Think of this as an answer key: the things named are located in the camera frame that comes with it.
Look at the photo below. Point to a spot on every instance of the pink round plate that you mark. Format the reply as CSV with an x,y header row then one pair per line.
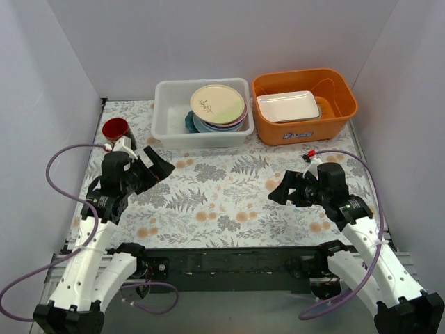
x,y
233,123

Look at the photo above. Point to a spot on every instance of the pale peach bottom plate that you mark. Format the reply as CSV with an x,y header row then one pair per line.
x,y
196,129

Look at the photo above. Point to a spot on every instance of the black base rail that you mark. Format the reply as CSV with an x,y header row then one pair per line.
x,y
296,269

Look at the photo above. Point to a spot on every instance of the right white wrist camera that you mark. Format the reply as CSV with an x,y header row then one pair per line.
x,y
313,162

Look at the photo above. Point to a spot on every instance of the white rectangular tray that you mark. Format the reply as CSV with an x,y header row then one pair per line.
x,y
289,107

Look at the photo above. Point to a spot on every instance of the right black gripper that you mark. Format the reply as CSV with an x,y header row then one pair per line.
x,y
294,191

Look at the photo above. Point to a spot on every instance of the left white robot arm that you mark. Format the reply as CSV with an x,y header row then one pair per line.
x,y
80,300

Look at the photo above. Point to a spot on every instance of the cream round plate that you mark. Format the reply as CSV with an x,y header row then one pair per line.
x,y
218,104

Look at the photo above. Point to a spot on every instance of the floral patterned table mat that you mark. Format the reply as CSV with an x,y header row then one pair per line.
x,y
218,197

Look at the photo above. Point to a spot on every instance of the blue round plate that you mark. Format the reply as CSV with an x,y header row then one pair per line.
x,y
216,129

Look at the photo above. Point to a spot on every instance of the teal scalloped plate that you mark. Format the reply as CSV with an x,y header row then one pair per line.
x,y
189,123

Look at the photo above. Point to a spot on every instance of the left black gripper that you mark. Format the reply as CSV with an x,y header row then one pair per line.
x,y
145,175

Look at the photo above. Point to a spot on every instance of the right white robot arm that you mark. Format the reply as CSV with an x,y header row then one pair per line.
x,y
397,302

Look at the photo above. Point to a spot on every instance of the white deep plate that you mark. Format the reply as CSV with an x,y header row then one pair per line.
x,y
200,128

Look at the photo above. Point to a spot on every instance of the white plastic bin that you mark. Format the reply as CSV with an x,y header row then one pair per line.
x,y
172,104

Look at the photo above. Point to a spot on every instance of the red and black mug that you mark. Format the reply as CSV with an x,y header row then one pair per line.
x,y
116,128

